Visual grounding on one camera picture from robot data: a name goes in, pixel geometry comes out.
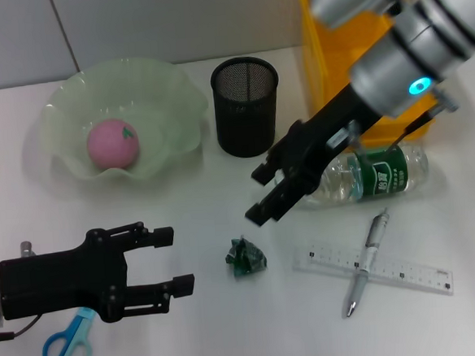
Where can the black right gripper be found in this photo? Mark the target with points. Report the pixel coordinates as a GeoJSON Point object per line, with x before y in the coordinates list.
{"type": "Point", "coordinates": [320, 143]}

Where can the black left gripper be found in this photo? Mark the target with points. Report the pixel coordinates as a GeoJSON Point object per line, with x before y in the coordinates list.
{"type": "Point", "coordinates": [57, 282]}

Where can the green plastic wrapper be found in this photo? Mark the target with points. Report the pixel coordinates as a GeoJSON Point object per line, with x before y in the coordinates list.
{"type": "Point", "coordinates": [246, 256]}

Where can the clear green-label water bottle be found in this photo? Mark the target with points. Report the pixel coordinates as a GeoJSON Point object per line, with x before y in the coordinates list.
{"type": "Point", "coordinates": [388, 171]}

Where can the pink peach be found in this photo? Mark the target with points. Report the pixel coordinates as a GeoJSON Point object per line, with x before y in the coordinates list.
{"type": "Point", "coordinates": [113, 144]}

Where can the black mesh pen cup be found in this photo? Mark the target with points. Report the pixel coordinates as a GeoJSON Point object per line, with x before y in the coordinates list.
{"type": "Point", "coordinates": [247, 116]}

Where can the silver ballpoint pen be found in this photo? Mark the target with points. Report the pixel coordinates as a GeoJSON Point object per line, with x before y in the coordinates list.
{"type": "Point", "coordinates": [369, 254]}

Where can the blue scissors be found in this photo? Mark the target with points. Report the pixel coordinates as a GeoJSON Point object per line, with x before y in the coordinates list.
{"type": "Point", "coordinates": [71, 344]}

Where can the pale green glass fruit plate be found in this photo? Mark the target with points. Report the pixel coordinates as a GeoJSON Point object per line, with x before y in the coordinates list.
{"type": "Point", "coordinates": [156, 122]}

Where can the clear plastic ruler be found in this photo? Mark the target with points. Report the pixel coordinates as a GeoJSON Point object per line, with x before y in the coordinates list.
{"type": "Point", "coordinates": [407, 274]}

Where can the yellow plastic bin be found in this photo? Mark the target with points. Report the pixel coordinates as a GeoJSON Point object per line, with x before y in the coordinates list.
{"type": "Point", "coordinates": [329, 65]}

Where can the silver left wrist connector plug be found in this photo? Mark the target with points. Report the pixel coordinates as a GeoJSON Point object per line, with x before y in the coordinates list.
{"type": "Point", "coordinates": [26, 247]}

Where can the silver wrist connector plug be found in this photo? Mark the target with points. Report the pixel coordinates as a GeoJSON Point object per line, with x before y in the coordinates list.
{"type": "Point", "coordinates": [446, 100]}
{"type": "Point", "coordinates": [26, 247]}

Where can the silver right wrist connector plug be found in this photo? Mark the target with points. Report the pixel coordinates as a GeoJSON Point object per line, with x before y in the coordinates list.
{"type": "Point", "coordinates": [446, 100]}

